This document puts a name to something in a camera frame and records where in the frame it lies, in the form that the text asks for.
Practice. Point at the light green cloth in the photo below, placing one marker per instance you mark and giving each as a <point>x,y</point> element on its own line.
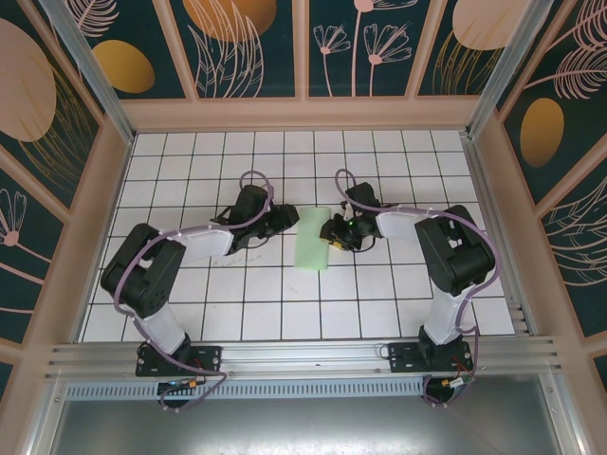
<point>310,246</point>

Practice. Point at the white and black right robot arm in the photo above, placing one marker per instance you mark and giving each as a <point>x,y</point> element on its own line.
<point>398,226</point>

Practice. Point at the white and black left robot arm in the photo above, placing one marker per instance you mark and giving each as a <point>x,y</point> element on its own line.
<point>204,244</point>

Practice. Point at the grey metal sheet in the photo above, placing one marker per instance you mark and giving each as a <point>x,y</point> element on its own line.
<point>303,426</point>

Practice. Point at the long aluminium mounting rail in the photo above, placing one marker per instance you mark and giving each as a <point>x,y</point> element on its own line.
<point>303,355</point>

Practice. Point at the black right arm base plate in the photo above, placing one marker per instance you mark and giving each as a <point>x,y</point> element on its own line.
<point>403,360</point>

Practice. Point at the aluminium side rail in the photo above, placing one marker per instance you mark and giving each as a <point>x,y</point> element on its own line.
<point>498,237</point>

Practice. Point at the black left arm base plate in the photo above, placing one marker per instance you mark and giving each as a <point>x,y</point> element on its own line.
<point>211,360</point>

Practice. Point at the aluminium corner post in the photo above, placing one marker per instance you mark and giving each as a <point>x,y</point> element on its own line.
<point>509,61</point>
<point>90,71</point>

